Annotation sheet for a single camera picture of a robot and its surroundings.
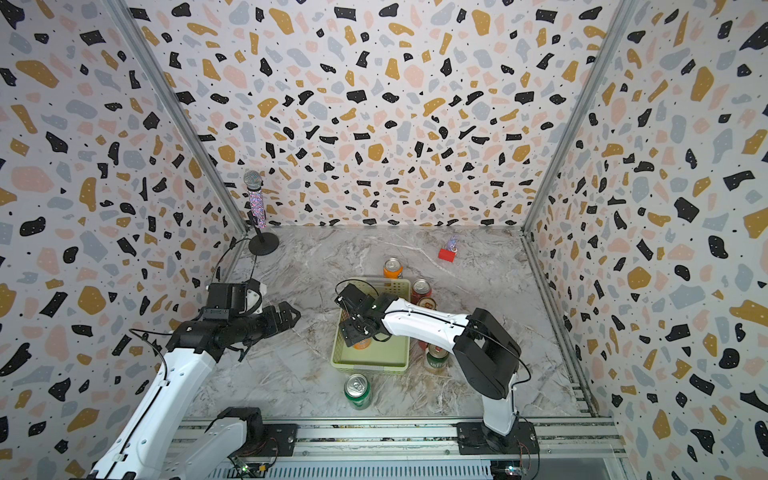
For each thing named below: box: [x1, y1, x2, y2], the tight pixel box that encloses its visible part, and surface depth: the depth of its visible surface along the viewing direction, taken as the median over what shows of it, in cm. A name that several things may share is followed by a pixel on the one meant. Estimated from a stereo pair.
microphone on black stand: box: [243, 170, 280, 256], surface depth 105 cm
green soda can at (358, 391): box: [344, 373, 372, 410], surface depth 74 cm
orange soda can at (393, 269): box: [383, 258, 404, 279], surface depth 99 cm
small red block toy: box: [438, 235, 458, 263], surface depth 115 cm
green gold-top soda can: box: [426, 344, 449, 373], surface depth 80 cm
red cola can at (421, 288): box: [410, 278, 433, 305], surface depth 93 cm
